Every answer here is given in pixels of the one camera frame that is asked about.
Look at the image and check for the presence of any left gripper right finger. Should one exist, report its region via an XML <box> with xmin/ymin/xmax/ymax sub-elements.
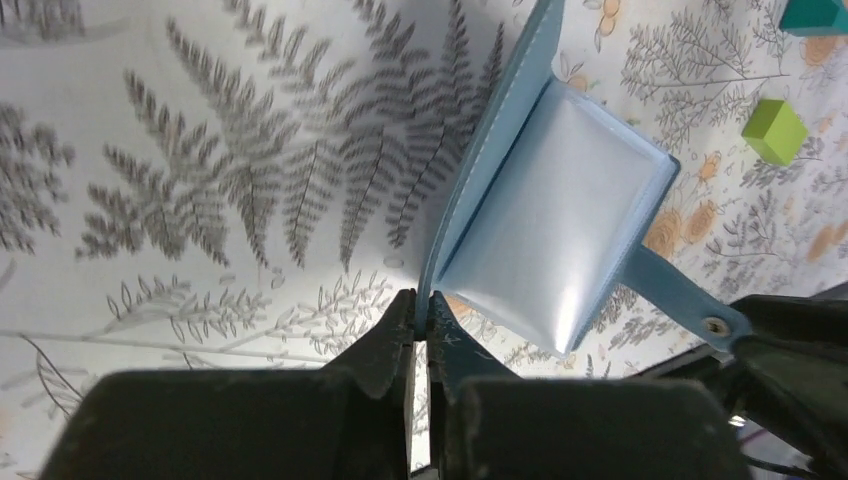
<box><xmin>427</xmin><ymin>292</ymin><xmax>750</xmax><ymax>479</ymax></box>

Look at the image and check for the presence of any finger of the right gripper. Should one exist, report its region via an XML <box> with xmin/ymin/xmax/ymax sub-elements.
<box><xmin>731</xmin><ymin>295</ymin><xmax>847</xmax><ymax>477</ymax></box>

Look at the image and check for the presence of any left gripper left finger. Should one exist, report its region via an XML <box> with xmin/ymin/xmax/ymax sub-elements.
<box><xmin>40</xmin><ymin>289</ymin><xmax>416</xmax><ymax>479</ymax></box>

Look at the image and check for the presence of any blue card holder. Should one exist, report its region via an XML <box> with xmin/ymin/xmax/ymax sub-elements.
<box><xmin>416</xmin><ymin>1</ymin><xmax>751</xmax><ymax>356</ymax></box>

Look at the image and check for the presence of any lime green block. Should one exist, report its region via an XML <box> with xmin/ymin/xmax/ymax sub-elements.
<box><xmin>741</xmin><ymin>99</ymin><xmax>808</xmax><ymax>166</ymax></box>

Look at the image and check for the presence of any floral table mat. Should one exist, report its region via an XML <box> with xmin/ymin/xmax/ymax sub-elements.
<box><xmin>1</xmin><ymin>1</ymin><xmax>847</xmax><ymax>479</ymax></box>

